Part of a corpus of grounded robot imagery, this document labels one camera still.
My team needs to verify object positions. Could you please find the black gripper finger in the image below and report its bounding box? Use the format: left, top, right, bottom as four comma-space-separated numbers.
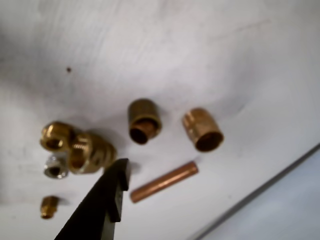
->
53, 157, 131, 240

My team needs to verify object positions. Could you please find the small brass hex nipple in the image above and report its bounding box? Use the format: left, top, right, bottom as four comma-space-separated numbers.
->
39, 195, 61, 220

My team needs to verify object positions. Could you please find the large brass reducer fitting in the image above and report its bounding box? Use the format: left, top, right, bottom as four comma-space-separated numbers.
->
66, 128, 118, 176

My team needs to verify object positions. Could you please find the chrome nut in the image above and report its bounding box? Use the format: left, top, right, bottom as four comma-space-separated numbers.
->
43, 154, 70, 180

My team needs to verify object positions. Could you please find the copper pipe piece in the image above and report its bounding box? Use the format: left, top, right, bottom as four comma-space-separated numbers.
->
129, 160, 200, 204

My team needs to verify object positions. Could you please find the short brass threaded bushing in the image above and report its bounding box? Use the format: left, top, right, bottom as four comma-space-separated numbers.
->
39, 121, 75, 152

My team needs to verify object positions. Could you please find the brass sleeve with copper insert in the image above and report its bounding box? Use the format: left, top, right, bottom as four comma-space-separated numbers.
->
127, 98, 163, 145

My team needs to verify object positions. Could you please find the tall brass threaded adapter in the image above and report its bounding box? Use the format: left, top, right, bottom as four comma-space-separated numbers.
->
181, 107, 225, 153

